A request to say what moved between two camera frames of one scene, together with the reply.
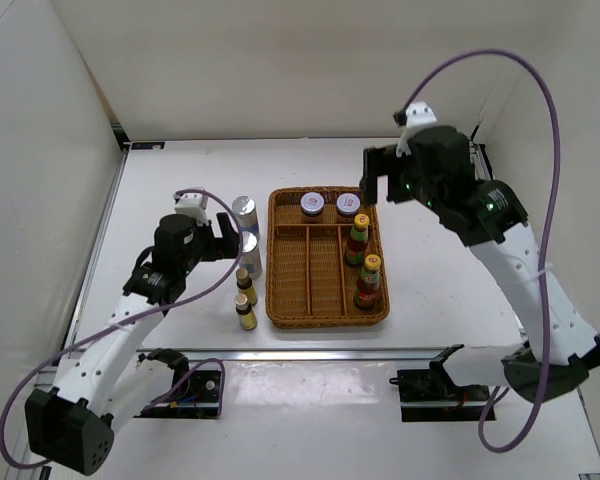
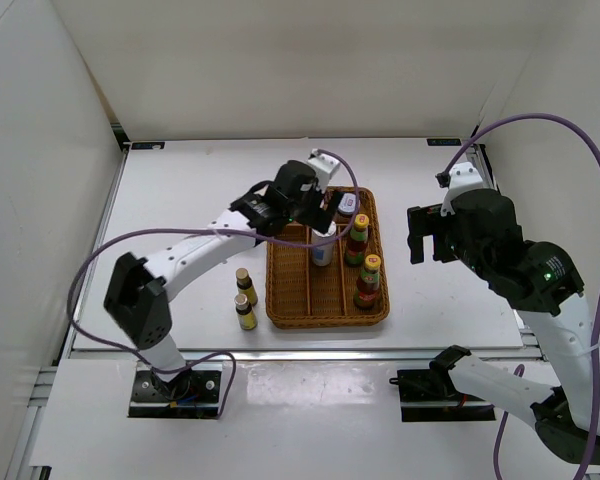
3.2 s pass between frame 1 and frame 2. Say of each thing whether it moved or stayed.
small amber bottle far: stayed
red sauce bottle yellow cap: stayed
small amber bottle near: stayed
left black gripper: moved
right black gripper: moved
